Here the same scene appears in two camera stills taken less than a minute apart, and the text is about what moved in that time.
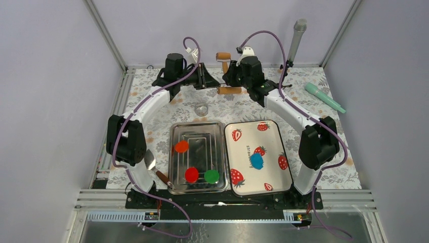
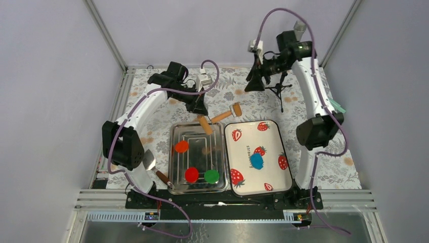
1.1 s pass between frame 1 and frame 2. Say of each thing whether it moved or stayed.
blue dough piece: stayed
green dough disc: stayed
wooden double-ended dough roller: moved
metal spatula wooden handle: stayed
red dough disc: stayed
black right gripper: moved
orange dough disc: stayed
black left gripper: moved
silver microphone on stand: stayed
